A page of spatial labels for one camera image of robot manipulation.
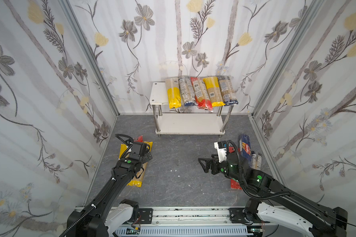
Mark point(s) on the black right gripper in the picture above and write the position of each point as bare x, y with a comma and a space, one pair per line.
213, 165

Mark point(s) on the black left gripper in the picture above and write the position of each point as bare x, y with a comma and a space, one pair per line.
147, 155

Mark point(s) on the brown and yellow spaghetti pack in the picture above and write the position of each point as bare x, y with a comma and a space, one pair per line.
173, 92

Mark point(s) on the red spaghetti bag with label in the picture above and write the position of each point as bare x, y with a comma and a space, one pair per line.
201, 94

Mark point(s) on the dark blue clear spaghetti bag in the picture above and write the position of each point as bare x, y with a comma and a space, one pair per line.
227, 91

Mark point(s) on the yellow-end spaghetti bag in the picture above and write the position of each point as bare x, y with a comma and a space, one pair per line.
214, 92

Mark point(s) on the clear spaghetti bag blue end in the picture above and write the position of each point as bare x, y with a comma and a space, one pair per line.
187, 91

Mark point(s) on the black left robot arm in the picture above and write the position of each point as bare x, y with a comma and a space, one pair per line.
112, 189

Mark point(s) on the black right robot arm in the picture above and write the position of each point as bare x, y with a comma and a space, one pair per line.
271, 201

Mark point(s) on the dark blue Barilla pasta box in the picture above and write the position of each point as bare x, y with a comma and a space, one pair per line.
244, 145

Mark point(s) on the white two-tier shelf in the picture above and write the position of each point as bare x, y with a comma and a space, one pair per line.
184, 123

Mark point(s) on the red clear spaghetti bag left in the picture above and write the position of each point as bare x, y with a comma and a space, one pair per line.
139, 139

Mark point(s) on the yellow spaghetti bag far left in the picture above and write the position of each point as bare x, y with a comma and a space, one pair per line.
123, 149

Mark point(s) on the yellow Pastatime spaghetti bag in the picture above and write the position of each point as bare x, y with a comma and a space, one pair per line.
139, 177

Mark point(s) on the red spaghetti bag right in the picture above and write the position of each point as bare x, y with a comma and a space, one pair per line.
233, 184

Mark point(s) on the clear spaghetti bag far right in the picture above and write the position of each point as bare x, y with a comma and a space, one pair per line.
256, 161

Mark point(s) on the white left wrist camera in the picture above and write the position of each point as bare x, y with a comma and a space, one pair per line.
140, 148

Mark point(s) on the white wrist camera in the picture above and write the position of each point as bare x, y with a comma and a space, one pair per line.
140, 148
221, 148

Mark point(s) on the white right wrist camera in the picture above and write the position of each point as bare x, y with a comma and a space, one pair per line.
221, 148

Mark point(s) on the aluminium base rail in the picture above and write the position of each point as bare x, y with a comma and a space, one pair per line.
190, 214

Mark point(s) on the white slotted cable duct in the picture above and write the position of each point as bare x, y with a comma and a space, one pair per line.
184, 231

